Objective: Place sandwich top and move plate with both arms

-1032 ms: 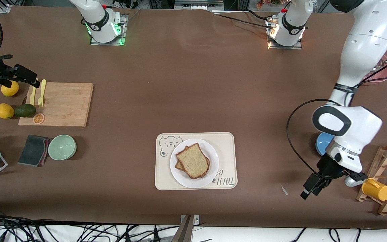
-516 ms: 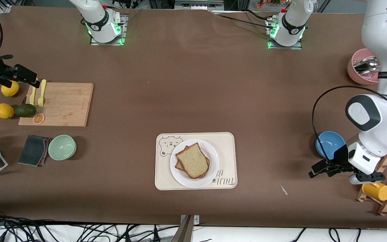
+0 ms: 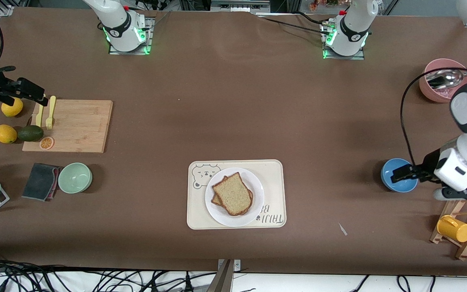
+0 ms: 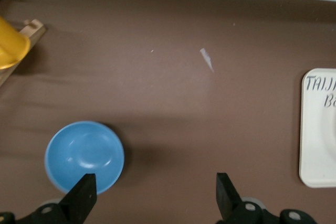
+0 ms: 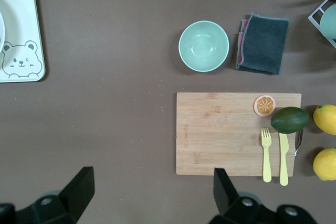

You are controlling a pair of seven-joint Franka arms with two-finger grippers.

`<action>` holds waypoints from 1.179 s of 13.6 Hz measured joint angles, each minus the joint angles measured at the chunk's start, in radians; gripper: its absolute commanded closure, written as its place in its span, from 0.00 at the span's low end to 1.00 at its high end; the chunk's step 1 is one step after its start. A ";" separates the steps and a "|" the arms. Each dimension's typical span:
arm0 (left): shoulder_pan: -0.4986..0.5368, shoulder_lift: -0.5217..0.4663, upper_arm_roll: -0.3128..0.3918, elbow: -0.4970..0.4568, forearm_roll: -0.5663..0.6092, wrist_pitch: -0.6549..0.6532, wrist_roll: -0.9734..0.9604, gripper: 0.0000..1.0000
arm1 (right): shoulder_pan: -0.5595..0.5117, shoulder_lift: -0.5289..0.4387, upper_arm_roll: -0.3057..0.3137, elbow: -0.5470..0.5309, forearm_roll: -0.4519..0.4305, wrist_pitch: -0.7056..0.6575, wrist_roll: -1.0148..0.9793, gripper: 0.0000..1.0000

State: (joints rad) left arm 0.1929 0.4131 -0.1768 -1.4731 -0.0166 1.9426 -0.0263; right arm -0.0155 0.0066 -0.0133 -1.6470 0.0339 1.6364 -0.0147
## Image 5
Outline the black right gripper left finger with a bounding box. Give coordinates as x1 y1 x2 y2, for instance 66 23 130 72
0 166 95 224

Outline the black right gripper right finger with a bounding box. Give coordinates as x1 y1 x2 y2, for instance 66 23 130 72
208 168 318 224

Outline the yellow plastic fork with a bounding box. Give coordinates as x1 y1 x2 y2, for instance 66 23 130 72
260 127 272 183

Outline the bamboo cutting board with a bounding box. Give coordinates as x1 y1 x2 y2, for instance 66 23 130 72
176 92 302 177

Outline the yellow plastic knife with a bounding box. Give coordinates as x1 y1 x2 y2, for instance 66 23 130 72
278 132 289 187

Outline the small metal peeler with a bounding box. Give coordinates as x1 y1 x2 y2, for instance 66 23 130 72
293 129 305 156

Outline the toy orange slice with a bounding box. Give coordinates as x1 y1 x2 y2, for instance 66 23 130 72
253 94 277 118

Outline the green toy avocado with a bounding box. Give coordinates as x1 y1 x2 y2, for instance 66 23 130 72
270 106 309 134

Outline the yellow toy lemon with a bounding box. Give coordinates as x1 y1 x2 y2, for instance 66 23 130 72
312 104 336 135
312 147 336 182

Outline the pink folded cloth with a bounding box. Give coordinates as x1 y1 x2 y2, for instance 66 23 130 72
235 18 249 70

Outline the mint green bowl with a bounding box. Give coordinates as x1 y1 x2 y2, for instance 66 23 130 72
178 20 230 73

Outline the dark grey folded cloth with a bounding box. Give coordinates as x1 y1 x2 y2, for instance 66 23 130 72
235 12 289 76

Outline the beige bear print tray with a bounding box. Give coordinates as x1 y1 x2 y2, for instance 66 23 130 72
0 0 47 83

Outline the mint green cup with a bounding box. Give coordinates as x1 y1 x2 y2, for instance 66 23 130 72
319 5 336 41

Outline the white wire cup rack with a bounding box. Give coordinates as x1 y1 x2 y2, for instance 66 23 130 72
308 0 336 49

